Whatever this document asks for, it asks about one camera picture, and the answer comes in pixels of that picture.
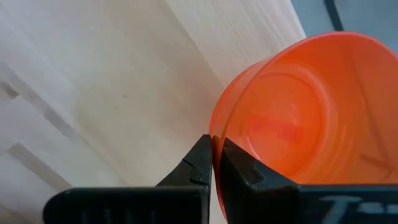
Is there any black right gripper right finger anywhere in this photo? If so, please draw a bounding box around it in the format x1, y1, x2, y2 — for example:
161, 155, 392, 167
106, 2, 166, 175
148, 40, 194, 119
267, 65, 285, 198
218, 138, 398, 224

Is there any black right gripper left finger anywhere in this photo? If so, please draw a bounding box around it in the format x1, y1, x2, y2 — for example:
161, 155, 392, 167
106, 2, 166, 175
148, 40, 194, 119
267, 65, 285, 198
42, 134, 214, 224

